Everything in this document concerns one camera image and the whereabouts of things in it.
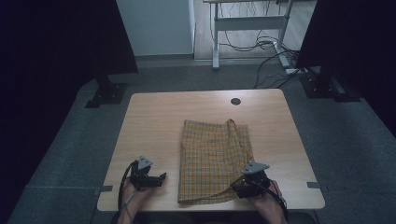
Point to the person's left hand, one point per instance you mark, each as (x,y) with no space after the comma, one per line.
(135,196)

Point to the white desk frame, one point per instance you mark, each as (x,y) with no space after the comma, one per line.
(249,23)

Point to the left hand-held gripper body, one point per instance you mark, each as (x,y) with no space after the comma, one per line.
(141,175)

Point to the yellow plaid short-sleeved shirt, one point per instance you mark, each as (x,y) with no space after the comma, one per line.
(211,161)

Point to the black curtain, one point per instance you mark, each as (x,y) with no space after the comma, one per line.
(358,37)
(46,46)

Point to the white power strip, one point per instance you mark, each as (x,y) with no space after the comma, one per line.
(292,71)

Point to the black stand base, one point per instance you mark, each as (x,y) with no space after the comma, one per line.
(109,93)
(323,88)

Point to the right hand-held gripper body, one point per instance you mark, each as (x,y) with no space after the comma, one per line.
(257,182)

